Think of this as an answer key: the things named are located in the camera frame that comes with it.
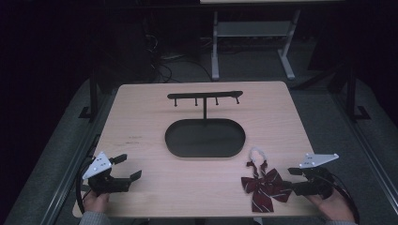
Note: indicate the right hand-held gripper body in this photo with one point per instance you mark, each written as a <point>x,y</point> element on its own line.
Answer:
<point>316,184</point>

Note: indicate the black hook stand with tray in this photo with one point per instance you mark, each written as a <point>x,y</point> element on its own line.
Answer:
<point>205,139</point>

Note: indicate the black metal stand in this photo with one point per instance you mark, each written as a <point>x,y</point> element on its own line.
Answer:
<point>93,97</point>
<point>352,93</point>

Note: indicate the person's right hand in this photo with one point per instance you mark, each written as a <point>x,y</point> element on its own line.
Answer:
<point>336,207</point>

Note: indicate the person's left hand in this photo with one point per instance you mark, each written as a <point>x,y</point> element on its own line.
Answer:
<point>95,201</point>

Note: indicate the dark red striped bow tie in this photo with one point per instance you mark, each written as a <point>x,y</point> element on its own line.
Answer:
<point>266,186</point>

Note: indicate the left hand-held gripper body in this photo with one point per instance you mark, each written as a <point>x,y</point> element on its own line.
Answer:
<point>108,182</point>

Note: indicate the grey metal floor rail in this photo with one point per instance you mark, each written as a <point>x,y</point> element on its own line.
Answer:
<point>67,175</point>
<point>366,146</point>

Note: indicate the white metal desk frame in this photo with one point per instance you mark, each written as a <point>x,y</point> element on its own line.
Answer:
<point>250,29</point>

